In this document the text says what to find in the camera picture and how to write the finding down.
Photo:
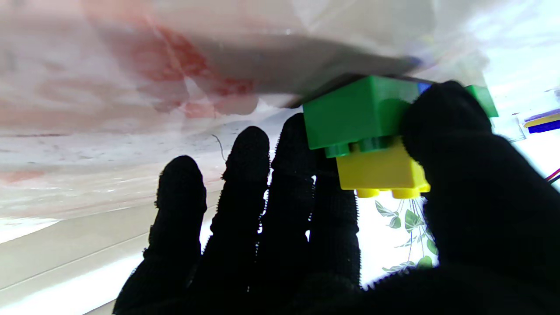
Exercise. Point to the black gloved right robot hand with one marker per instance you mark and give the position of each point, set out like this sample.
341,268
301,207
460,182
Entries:
271,245

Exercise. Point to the yellow toy brick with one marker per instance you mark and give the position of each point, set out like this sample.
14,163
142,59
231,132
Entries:
376,173

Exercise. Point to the green toy brick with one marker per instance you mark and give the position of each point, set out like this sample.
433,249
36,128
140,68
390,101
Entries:
354,113
483,100

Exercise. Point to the blue toy brick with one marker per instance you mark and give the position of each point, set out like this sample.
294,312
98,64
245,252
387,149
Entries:
423,87

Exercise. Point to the sheer white curtain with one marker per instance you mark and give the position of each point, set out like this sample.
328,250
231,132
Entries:
380,245

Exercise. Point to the variegated leafy house plant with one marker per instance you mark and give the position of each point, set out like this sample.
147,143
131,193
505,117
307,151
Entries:
411,221

